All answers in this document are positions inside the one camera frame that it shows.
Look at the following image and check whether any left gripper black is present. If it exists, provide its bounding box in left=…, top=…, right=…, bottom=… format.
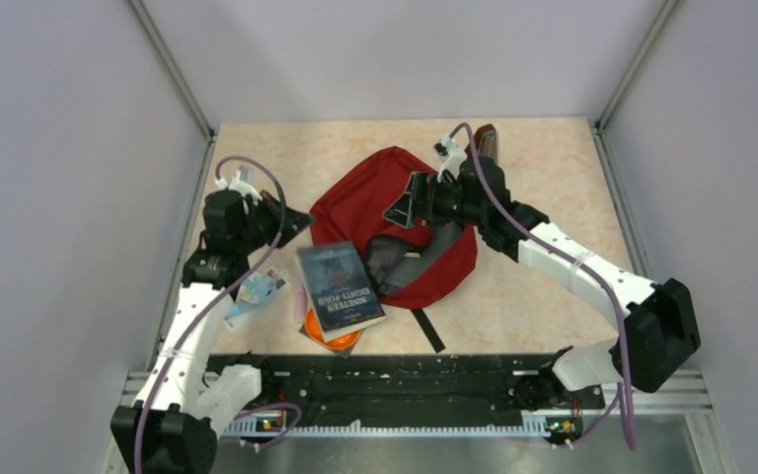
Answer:
left=236, top=189, right=317, bottom=254

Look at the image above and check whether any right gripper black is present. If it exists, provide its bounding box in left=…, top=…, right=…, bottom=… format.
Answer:
left=383, top=173, right=486, bottom=230

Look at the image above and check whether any red backpack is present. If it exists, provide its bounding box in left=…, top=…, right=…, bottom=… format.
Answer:
left=310, top=146, right=478, bottom=353

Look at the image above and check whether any dark blue paperback book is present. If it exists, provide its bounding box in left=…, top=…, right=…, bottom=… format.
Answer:
left=296, top=241, right=386, bottom=342

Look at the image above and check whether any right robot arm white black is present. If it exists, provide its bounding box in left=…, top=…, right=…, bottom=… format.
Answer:
left=383, top=157, right=701, bottom=407

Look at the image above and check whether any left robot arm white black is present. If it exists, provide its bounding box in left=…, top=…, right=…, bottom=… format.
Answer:
left=111, top=190, right=315, bottom=473

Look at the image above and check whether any light blue blister pack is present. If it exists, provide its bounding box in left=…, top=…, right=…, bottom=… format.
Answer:
left=235, top=268, right=289, bottom=306

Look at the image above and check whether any pink eraser stick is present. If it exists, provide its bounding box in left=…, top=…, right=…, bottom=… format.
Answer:
left=294, top=283, right=307, bottom=325

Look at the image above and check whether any brown wooden metronome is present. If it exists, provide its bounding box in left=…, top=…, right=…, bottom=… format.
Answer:
left=475, top=123, right=499, bottom=163

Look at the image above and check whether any orange plastic letter toy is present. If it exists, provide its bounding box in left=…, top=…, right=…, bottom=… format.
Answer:
left=302, top=309, right=362, bottom=352

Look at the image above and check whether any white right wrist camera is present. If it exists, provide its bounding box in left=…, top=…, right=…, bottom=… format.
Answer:
left=433, top=133, right=467, bottom=183

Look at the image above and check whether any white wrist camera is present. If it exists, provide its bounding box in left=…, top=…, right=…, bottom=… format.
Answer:
left=214, top=165, right=263, bottom=202
left=433, top=133, right=467, bottom=183

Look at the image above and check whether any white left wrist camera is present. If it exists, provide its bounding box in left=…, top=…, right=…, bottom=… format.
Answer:
left=214, top=165, right=263, bottom=202

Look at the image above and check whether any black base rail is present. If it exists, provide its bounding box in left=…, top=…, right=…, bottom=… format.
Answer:
left=207, top=354, right=608, bottom=433

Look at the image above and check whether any aluminium frame post right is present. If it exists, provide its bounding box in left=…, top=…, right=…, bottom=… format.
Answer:
left=594, top=0, right=685, bottom=134

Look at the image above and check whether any aluminium frame post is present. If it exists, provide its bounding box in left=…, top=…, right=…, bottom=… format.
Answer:
left=124, top=0, right=217, bottom=142
left=594, top=0, right=685, bottom=134

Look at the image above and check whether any aluminium frame post left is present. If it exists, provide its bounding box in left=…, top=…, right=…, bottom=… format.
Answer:
left=124, top=0, right=217, bottom=142

